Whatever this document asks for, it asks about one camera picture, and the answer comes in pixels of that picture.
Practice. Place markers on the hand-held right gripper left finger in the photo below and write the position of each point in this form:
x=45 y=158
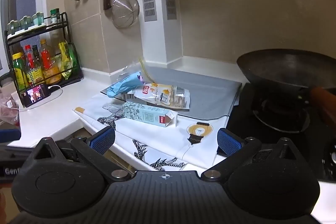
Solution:
x=102 y=140

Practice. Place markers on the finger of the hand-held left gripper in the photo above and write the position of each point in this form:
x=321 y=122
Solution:
x=9 y=135

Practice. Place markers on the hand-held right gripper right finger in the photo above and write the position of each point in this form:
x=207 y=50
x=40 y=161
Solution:
x=228 y=144

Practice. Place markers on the light blue patterned carton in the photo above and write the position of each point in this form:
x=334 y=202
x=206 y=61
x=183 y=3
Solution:
x=147 y=115

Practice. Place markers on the white yellow snack packet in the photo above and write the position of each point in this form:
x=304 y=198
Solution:
x=162 y=95

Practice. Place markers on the clear plastic bag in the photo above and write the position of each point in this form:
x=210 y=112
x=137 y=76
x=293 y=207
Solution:
x=130 y=69

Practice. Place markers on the pinkish plastic bag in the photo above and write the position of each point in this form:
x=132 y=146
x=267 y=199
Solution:
x=8 y=108

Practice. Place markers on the white paper sleeve tan tip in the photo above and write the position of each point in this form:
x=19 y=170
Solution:
x=79 y=109

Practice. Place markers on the black gas stove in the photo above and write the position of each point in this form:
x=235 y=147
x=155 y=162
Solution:
x=249 y=111

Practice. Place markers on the smartphone with lit screen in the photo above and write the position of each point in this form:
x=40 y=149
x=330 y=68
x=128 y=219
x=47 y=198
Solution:
x=35 y=94

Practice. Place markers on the white printed cloth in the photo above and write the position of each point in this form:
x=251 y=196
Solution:
x=157 y=140

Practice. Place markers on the green bottle yellow cap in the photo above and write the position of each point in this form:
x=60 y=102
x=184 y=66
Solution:
x=19 y=71

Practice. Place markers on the red cap sauce bottle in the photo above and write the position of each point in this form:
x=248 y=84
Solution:
x=31 y=69

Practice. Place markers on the orange bottle yellow cap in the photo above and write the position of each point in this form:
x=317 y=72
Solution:
x=47 y=58

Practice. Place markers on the yellow green seasoning packet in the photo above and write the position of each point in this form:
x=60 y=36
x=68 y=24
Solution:
x=65 y=58

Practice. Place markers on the teal lid spice jar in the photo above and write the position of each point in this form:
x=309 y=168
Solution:
x=11 y=26
x=25 y=22
x=38 y=18

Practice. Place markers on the green cap spice jar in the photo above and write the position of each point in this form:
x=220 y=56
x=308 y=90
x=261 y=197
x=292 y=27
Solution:
x=54 y=15

